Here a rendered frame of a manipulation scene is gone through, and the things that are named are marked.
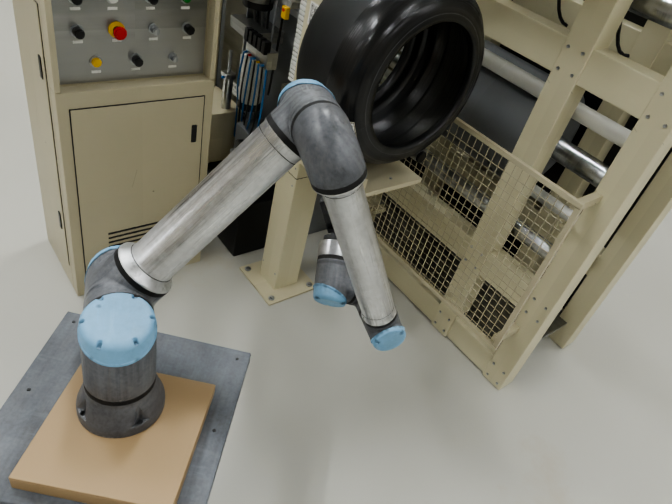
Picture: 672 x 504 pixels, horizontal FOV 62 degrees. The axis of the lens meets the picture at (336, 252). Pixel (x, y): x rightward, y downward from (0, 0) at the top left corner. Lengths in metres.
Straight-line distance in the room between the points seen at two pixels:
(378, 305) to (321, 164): 0.42
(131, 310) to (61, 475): 0.36
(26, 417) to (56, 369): 0.14
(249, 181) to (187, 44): 1.03
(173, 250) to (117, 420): 0.38
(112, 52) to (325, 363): 1.39
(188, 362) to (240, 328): 0.91
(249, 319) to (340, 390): 0.50
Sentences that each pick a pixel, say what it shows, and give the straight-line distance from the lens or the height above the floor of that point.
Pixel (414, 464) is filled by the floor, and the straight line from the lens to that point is 2.19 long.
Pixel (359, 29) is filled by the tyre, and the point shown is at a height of 1.33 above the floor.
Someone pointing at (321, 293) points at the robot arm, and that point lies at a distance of 1.44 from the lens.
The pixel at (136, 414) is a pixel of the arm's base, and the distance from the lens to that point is 1.33.
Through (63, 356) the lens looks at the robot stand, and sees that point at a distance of 1.55.
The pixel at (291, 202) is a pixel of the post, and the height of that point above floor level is 0.51.
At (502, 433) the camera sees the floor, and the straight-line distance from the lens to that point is 2.43.
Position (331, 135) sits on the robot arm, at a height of 1.31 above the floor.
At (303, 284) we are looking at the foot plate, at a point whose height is 0.01.
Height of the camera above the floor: 1.79
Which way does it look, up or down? 39 degrees down
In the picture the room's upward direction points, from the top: 16 degrees clockwise
